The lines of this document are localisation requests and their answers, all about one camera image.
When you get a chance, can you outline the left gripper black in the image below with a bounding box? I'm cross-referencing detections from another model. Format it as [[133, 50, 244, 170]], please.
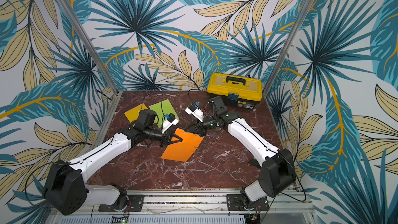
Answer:
[[144, 127, 183, 147]]

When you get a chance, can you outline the orange paper sheet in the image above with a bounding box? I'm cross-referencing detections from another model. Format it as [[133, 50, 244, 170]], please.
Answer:
[[161, 128, 204, 162]]

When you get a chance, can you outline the green paper sheet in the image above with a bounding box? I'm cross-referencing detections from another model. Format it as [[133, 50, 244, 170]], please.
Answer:
[[149, 100, 179, 128]]

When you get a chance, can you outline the yellow paper sheet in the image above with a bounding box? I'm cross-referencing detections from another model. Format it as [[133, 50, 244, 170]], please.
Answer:
[[124, 103, 148, 122]]

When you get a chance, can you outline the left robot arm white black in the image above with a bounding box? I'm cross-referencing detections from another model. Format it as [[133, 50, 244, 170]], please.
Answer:
[[42, 109, 183, 215]]

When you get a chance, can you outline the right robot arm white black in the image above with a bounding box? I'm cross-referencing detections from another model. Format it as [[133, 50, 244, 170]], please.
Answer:
[[185, 96, 297, 202]]

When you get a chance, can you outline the yellow black toolbox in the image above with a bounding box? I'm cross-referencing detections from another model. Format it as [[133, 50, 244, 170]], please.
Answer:
[[207, 73, 262, 110]]

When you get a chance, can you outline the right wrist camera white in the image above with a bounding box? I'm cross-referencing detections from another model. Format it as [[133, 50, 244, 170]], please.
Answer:
[[185, 102, 204, 122]]

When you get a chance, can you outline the aluminium front rail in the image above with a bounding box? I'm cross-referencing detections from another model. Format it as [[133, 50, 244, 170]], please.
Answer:
[[46, 189, 316, 217]]

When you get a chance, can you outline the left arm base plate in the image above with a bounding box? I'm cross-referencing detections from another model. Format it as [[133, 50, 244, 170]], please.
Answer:
[[98, 195, 144, 212]]

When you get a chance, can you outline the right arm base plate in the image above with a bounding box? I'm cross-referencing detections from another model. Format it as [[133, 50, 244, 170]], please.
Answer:
[[227, 194, 269, 212]]

